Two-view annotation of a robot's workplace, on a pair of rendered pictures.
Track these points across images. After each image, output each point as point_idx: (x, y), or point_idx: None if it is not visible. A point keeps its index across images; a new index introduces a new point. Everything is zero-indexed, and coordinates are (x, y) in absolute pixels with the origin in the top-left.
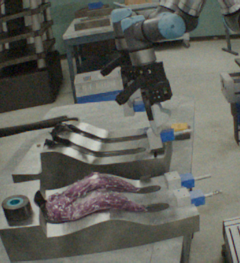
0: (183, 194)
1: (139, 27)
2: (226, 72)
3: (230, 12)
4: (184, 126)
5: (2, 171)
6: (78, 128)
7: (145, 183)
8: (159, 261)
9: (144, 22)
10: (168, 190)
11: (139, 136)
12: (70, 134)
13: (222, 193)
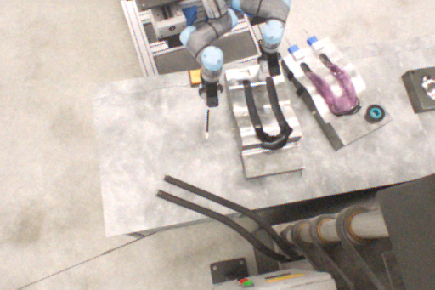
0: (320, 43)
1: (284, 25)
2: (160, 21)
3: None
4: (199, 71)
5: (275, 201)
6: (253, 126)
7: (297, 71)
8: (353, 54)
9: (283, 19)
10: (304, 57)
11: (244, 88)
12: (268, 126)
13: (51, 126)
